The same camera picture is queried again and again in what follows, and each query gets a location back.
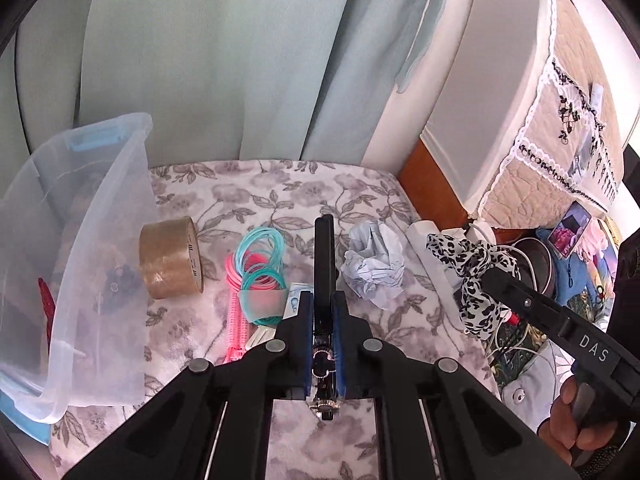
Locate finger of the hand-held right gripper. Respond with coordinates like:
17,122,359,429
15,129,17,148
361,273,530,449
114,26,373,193
481,266,576,343

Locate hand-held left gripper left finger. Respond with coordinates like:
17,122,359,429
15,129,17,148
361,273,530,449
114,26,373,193
62,292,316,480

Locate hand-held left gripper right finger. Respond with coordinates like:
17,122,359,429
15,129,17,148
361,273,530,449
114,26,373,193
330,291,583,480

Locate black white spotted scrunchie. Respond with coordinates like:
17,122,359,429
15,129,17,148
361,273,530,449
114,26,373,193
426,232,521,336

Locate pink hair comb clip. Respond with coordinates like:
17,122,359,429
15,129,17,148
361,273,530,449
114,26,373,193
226,280,253,366

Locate white paper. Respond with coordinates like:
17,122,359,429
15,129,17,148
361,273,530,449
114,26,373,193
341,220,406,311

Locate clear plastic container blue latches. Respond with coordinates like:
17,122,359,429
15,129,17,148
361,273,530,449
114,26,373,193
0,112,161,446

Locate dark red claw clip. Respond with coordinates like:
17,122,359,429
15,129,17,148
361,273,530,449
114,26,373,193
37,277,58,356

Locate person's right hand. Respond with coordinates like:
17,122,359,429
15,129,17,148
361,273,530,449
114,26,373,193
537,375,591,465

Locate dark round pan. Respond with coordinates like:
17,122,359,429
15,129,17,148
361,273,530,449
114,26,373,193
510,236,557,303

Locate cream claw clip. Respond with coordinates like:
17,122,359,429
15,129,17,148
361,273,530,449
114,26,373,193
246,326,277,350

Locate light blue card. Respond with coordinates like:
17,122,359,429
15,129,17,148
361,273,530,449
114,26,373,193
282,282,315,321

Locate pale blue printed cloth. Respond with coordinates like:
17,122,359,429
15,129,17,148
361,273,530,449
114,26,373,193
492,340,576,413

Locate small photo card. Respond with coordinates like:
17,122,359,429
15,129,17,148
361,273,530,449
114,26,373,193
547,200,593,260

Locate pink fluffy cloth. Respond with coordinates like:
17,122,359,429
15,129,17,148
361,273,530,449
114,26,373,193
575,220,613,261

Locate white power strip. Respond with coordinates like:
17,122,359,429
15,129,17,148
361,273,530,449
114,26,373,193
406,220,496,311

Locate beige quilted lace cover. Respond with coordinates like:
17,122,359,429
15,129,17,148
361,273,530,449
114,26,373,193
475,0,640,211

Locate brown packing tape roll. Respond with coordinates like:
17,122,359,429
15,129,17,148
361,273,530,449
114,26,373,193
139,216,205,301

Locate grey floral blanket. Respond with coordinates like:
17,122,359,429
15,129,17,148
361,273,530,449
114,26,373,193
47,160,501,480

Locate light blue hanging cloth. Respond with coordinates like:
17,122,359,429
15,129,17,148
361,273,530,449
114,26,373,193
396,0,456,95

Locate pale green curtain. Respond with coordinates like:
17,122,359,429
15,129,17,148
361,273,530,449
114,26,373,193
0,0,451,171

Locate teal hair ties bundle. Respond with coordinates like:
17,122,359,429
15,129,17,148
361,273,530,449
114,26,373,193
235,226,291,326

